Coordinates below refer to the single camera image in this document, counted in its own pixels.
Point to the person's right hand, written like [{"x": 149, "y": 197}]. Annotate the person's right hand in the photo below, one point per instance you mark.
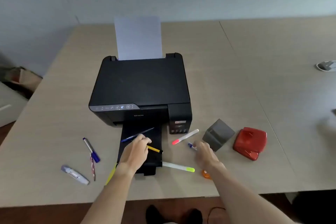
[{"x": 207, "y": 157}]

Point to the grey marker with blue cap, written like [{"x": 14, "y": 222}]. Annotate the grey marker with blue cap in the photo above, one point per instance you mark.
[{"x": 90, "y": 149}]

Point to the white highlighter with pink cap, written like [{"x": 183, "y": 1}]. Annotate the white highlighter with pink cap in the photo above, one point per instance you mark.
[{"x": 185, "y": 137}]

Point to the yellow utility knife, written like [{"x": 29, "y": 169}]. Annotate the yellow utility knife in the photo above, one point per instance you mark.
[{"x": 110, "y": 175}]

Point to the white cabinet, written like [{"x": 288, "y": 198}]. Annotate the white cabinet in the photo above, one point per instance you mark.
[{"x": 10, "y": 105}]

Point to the brown bag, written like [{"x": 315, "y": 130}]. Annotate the brown bag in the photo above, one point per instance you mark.
[{"x": 26, "y": 79}]

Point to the yellow pencil with black tip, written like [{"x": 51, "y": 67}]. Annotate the yellow pencil with black tip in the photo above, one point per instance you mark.
[{"x": 155, "y": 149}]

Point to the blue white marker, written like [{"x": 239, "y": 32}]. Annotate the blue white marker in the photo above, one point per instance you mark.
[{"x": 191, "y": 146}]

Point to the person's left forearm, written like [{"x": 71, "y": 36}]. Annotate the person's left forearm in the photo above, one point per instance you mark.
[{"x": 110, "y": 200}]

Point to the slim blue pen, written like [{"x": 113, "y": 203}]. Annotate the slim blue pen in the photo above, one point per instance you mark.
[{"x": 136, "y": 135}]

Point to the white correction tape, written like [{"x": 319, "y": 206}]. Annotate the white correction tape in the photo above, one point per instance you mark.
[{"x": 74, "y": 174}]

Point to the small orange glue bottle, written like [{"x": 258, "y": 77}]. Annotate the small orange glue bottle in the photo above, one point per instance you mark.
[{"x": 205, "y": 174}]

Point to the white highlighter with green cap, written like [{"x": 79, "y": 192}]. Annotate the white highlighter with green cap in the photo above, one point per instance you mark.
[{"x": 178, "y": 166}]

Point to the white paper sheet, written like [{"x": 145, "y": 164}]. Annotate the white paper sheet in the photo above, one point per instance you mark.
[{"x": 137, "y": 40}]

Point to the person's left hand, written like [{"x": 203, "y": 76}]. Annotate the person's left hand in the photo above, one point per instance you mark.
[{"x": 134, "y": 153}]

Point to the person's black shoe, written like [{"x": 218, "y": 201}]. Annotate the person's black shoe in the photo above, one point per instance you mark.
[
  {"x": 153, "y": 214},
  {"x": 195, "y": 217}
]

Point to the grey pen holder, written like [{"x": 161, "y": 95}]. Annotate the grey pen holder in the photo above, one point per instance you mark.
[{"x": 218, "y": 134}]

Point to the red hole punch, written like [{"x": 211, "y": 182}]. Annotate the red hole punch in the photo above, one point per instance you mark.
[{"x": 249, "y": 142}]

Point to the person's right forearm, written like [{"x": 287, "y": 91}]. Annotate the person's right forearm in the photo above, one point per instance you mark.
[{"x": 241, "y": 200}]

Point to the pink patterned pen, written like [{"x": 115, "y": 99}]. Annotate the pink patterned pen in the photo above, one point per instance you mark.
[{"x": 92, "y": 168}]

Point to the person's right black shoe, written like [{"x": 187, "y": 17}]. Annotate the person's right black shoe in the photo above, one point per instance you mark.
[{"x": 195, "y": 217}]

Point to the grey table cable box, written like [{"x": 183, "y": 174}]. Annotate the grey table cable box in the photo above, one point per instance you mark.
[{"x": 326, "y": 65}]

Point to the person's left black shoe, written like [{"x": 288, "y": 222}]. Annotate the person's left black shoe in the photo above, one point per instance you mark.
[{"x": 153, "y": 214}]

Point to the black printer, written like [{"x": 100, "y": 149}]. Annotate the black printer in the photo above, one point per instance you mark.
[{"x": 139, "y": 84}]

